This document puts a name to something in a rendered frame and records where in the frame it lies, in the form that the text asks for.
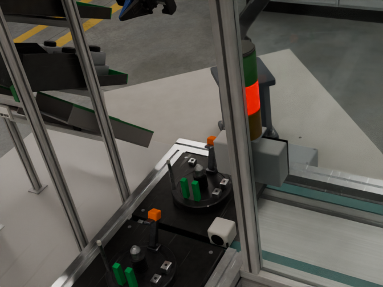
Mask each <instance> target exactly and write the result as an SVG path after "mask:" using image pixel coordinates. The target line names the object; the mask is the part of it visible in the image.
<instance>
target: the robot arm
mask: <svg viewBox="0 0 383 287"><path fill-rule="evenodd" d="M116 2H117V4H118V5H119V6H123V8H122V10H121V13H120V15H119V20H120V21H126V20H128V19H132V18H136V17H140V16H143V15H148V14H153V11H152V10H153V9H154V8H156V7H157V5H158V4H161V5H163V7H164V8H163V9H162V13H163V14H169V15H173V14H174V12H175V11H176V8H177V6H176V3H175V1H174V0H116Z"/></svg>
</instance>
